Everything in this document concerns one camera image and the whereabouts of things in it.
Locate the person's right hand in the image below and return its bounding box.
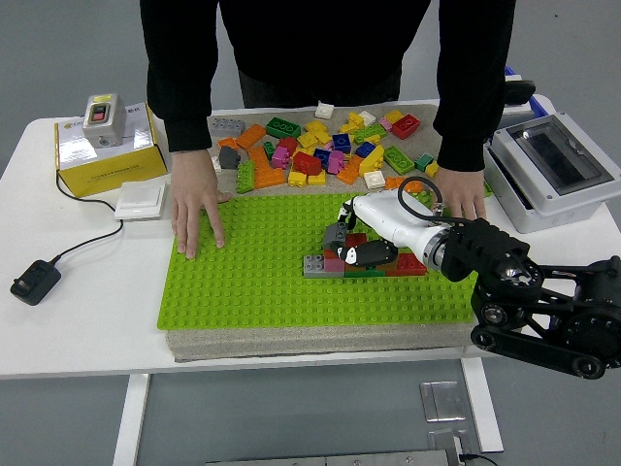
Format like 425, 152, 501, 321
169, 149, 233, 260

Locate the grey-brown foam mat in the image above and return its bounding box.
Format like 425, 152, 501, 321
164, 101, 481, 363

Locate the grey switch box red button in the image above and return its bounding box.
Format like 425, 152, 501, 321
82, 93, 126, 150

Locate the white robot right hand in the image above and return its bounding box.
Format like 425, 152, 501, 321
337, 189, 441, 268

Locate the black adapter cord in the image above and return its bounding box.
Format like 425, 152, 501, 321
51, 169, 125, 266

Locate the black power adapter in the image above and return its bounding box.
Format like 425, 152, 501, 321
9, 259, 63, 307

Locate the lime green eight-stud brick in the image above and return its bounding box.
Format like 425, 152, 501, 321
352, 122, 388, 145

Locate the orange eight-stud brick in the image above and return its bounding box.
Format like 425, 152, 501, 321
385, 177, 423, 193
235, 123, 268, 150

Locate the large orange plate brick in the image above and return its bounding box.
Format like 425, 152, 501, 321
247, 146, 286, 190

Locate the grey metal base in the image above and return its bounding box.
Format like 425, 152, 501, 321
206, 449, 460, 466

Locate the white table leg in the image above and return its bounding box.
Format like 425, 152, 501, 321
112, 372, 151, 466
460, 357, 505, 452

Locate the metal floor plate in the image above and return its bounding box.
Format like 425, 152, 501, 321
426, 429, 481, 455
419, 381, 467, 422

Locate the red six-stud brick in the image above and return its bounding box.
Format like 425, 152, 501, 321
292, 150, 324, 176

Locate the yellow cardboard box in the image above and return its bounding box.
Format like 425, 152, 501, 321
53, 101, 170, 198

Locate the light grey brick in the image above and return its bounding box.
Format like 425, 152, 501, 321
303, 253, 346, 278

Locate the dark green eight-stud brick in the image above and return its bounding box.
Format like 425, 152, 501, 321
265, 116, 302, 139

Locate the red four-stud brick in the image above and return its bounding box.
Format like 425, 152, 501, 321
390, 114, 421, 141

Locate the long lime green brick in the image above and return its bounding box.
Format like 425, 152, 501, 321
236, 159, 256, 194

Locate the yellow curved brick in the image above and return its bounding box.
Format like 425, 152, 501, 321
358, 144, 384, 177

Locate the white wall switch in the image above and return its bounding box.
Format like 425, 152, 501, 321
114, 181, 168, 222

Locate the black rounded plug adapter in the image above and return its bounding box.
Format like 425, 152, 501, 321
507, 80, 537, 106

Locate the green studded baseplate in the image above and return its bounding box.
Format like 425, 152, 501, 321
155, 192, 476, 331

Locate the long red brick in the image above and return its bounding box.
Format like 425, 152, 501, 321
387, 251, 428, 277

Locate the dark grey sloped brick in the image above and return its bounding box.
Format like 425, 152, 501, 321
217, 145, 242, 170

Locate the grey eight-stud brick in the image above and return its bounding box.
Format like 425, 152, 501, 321
209, 116, 246, 138

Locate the grey sloped toy brick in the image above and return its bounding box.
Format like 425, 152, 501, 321
322, 222, 348, 251

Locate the person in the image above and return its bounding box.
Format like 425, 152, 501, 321
215, 0, 441, 109

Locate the grey distribution box clear lid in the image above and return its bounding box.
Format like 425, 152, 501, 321
483, 112, 621, 234

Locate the person's left hand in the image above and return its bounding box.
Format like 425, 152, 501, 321
431, 167, 488, 220

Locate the blue plastic bin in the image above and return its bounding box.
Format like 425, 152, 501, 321
504, 66, 554, 117

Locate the lime green six-stud brick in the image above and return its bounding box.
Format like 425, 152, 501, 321
382, 145, 415, 175

